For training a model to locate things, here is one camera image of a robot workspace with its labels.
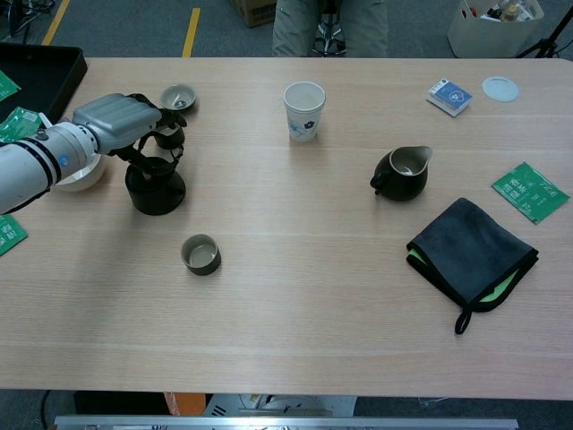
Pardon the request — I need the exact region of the orange object under table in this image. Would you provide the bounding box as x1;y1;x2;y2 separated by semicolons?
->
163;391;207;417

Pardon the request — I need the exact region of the black tripod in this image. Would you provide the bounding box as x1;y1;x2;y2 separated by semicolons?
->
514;2;573;60

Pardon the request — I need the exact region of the aluminium rail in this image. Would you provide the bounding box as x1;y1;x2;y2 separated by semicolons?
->
53;414;520;430

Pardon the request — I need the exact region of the robot base chassis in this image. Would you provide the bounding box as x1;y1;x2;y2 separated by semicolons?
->
203;393;357;417

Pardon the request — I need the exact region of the cream bowl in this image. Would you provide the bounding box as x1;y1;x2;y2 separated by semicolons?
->
56;154;107;193

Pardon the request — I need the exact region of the green tea packet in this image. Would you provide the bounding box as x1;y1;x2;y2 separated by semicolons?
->
0;106;44;143
0;213;29;257
0;70;22;103
491;161;571;226

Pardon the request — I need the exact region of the dark cylindrical teacup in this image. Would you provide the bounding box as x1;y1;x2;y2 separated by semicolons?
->
154;125;185;151
180;233;222;276

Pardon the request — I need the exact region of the clear round plastic lid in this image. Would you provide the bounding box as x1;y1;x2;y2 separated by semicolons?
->
482;75;520;103

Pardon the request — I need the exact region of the left robot hand grey black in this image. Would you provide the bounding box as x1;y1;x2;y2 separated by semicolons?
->
71;92;189;180

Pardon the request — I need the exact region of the black teapot with handle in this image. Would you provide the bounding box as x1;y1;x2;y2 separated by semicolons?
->
124;136;187;217

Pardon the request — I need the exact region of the floral print paper cup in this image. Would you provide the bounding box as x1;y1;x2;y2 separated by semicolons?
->
282;81;327;143

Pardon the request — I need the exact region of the person in khaki trousers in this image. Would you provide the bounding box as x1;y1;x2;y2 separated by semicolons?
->
271;0;389;58

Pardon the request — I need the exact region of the office chair base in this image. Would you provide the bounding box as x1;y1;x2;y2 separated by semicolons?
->
312;0;348;57

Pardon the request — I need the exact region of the black tray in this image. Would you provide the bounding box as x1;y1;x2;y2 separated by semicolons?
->
0;42;89;131

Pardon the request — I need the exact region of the cardboard box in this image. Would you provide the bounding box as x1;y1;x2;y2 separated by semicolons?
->
228;0;278;29

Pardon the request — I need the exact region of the grey green folded cloth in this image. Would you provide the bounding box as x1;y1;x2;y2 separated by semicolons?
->
406;197;540;336

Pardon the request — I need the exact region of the flared grey teacup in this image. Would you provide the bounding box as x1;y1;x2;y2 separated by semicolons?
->
159;83;198;113

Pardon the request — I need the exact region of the white storage bin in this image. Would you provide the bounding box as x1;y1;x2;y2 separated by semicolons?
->
447;0;545;59

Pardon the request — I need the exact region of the dark ceramic pitcher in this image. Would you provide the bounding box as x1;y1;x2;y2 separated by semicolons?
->
369;145;434;202

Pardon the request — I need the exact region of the blue white card box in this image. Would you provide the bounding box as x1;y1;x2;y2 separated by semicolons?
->
425;76;474;118

